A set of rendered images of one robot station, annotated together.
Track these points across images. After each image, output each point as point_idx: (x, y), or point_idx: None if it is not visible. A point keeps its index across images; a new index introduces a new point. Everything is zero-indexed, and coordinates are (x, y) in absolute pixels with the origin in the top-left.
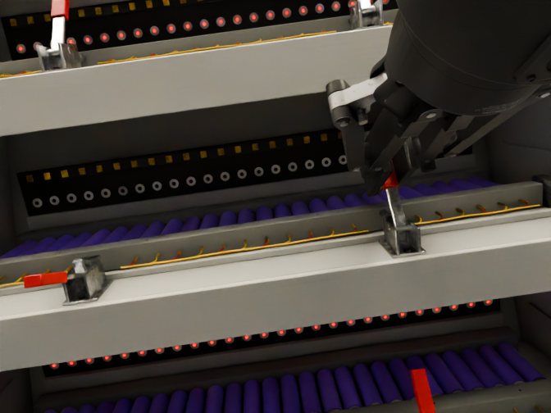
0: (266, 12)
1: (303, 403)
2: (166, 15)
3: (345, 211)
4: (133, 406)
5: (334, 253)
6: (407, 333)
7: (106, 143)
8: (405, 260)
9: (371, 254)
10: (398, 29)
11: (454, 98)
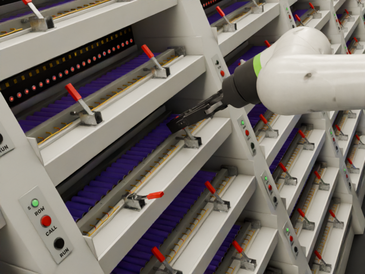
0: (81, 62)
1: (173, 220)
2: (44, 74)
3: (167, 141)
4: (121, 265)
5: (180, 156)
6: None
7: None
8: (201, 148)
9: (190, 151)
10: (231, 94)
11: (241, 106)
